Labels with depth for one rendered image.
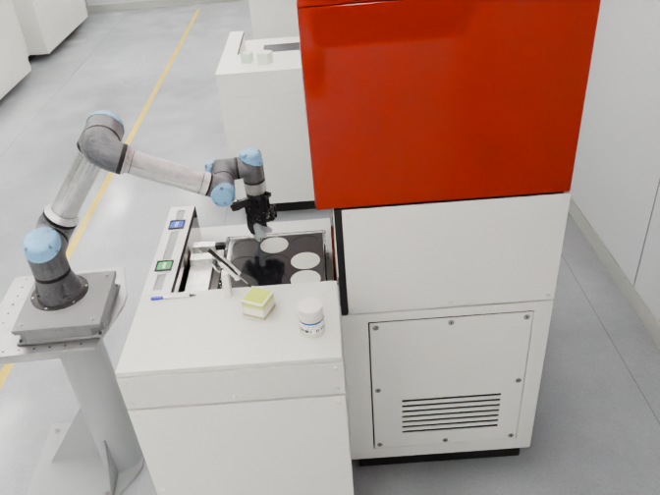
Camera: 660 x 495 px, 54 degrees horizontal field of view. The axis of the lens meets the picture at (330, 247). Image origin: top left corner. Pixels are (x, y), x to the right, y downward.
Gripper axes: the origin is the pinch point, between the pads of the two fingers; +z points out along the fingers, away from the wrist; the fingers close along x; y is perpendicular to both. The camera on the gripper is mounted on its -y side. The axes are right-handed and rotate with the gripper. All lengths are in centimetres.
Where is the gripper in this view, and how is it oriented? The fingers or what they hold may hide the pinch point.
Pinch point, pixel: (258, 238)
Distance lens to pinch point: 237.6
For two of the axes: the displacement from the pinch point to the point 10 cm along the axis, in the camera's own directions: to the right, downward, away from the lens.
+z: 0.7, 8.2, 5.6
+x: 4.7, -5.2, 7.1
